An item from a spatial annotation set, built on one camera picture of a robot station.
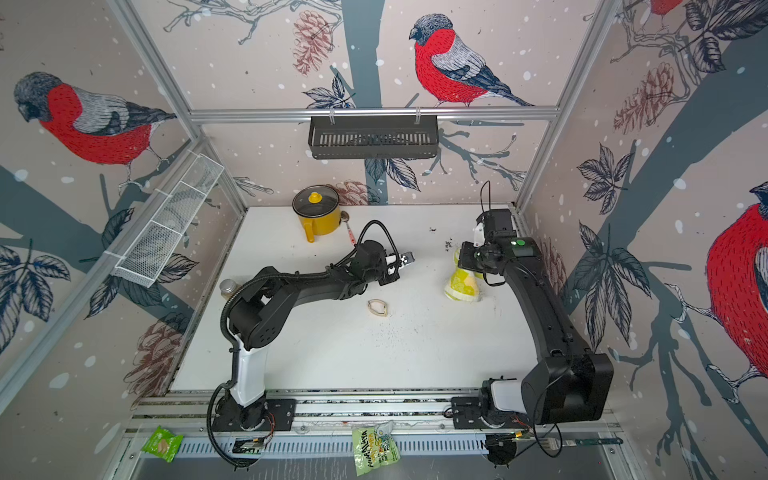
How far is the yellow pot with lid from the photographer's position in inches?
41.6

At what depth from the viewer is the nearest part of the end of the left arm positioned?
2.54 feet

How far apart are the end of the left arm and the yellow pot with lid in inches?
12.7
